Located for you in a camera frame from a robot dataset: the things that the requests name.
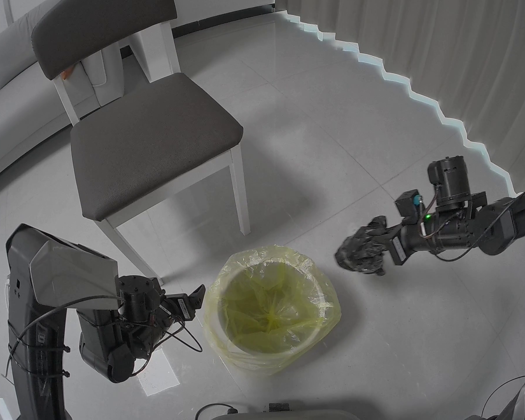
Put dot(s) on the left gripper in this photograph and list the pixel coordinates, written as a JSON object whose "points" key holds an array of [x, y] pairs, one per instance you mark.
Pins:
{"points": [[170, 308]]}

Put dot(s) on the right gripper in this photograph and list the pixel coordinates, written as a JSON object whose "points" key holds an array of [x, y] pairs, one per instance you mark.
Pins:
{"points": [[409, 239]]}

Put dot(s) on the black plastic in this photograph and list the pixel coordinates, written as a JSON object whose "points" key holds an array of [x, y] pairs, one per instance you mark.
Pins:
{"points": [[361, 247]]}

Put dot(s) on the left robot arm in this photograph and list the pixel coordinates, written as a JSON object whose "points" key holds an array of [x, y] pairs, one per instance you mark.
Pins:
{"points": [[39, 322]]}

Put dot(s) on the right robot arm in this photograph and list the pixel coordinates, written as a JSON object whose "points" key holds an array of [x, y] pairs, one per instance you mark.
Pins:
{"points": [[494, 230]]}

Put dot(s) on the yellow plastic bag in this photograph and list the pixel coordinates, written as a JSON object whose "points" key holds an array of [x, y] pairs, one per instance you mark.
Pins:
{"points": [[271, 317]]}

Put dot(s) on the white trash bin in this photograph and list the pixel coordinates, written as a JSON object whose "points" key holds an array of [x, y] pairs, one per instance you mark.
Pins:
{"points": [[320, 296]]}

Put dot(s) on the grey white-legged chair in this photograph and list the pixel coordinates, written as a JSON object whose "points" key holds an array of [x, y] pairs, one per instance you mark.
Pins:
{"points": [[157, 138]]}

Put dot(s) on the white curtain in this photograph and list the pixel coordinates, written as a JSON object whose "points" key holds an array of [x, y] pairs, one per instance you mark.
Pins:
{"points": [[442, 37]]}

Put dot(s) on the light grey sofa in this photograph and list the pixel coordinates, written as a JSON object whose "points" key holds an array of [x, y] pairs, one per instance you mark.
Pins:
{"points": [[13, 103]]}

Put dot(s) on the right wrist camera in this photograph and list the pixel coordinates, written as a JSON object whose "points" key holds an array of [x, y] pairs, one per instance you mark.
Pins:
{"points": [[407, 203]]}

